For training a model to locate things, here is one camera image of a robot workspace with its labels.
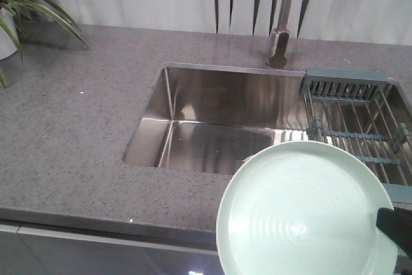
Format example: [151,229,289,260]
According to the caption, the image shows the stainless steel sink basin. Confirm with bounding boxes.
[123,63,310,175]

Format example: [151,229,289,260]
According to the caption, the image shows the grey wire dish drying rack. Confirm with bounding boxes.
[300,68,411,204]

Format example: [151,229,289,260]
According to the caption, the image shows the light green round plate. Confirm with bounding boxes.
[216,141,398,274]

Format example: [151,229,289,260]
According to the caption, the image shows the grey kitchen island cabinet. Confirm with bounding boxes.
[1,220,223,274]

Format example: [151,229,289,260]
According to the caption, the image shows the potted green spider plant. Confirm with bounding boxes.
[0,0,89,90]

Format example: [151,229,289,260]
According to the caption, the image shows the chrome kitchen faucet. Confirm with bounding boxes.
[267,0,292,69]

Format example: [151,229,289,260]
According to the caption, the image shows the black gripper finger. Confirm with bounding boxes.
[376,207,411,258]

